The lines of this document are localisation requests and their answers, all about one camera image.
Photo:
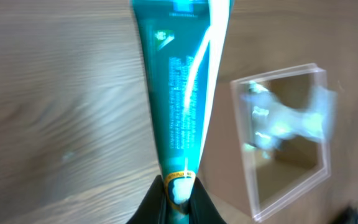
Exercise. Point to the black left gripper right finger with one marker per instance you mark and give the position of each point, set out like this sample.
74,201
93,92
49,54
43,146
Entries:
202,209

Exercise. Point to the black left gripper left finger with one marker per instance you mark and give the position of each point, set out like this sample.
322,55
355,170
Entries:
153,207

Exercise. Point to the white teal toothpaste tube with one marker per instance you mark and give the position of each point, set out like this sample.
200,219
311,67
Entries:
182,43

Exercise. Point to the white cardboard box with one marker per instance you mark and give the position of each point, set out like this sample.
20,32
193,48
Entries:
261,183

